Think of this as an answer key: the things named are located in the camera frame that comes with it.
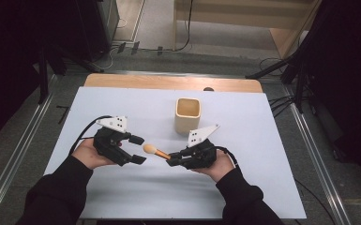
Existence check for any black metal stand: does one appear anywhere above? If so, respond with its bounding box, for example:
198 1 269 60
37 45 52 105

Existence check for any dark cabinet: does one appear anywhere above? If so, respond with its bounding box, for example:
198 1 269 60
74 0 120 63

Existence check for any white table mat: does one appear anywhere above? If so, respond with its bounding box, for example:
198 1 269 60
43 86 308 220

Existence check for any makeup brush with dark handle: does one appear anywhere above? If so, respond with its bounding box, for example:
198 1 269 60
143 142 173 161

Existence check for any bundle of black cables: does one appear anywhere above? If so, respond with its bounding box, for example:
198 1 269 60
267 94 296 119

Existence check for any thin black floor cable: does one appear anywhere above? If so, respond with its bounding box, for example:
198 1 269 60
293 177 337 225

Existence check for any white floor cable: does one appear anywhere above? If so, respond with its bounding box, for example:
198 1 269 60
92 18 129 71

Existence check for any person's right hand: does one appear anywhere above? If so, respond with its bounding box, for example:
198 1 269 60
192 149 236 184

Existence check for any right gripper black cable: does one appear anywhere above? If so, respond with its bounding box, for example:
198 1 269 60
213 145 241 169

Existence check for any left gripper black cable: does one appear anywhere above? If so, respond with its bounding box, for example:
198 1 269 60
68 114 114 157

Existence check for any light wooden frame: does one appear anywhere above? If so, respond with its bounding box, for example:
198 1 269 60
172 0 323 60

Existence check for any hanging black cable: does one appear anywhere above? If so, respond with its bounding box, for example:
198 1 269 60
173 0 195 53

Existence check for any beige square holder cup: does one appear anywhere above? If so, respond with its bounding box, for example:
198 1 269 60
173 97 203 136

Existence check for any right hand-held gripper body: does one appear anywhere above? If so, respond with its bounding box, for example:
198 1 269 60
177 124 221 171

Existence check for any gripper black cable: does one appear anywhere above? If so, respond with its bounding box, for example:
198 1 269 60
68 114 114 157
213 145 241 169

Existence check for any aluminium floor rail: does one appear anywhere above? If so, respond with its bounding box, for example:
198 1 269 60
281 86 353 225
0 92 54 223

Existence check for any dark curtain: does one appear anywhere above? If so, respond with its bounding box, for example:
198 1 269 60
0 0 80 151
304 0 361 188

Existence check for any person's left hand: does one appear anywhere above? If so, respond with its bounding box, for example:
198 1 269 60
71 138 117 171

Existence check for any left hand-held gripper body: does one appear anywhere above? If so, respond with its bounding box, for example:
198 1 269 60
93 115 133 168

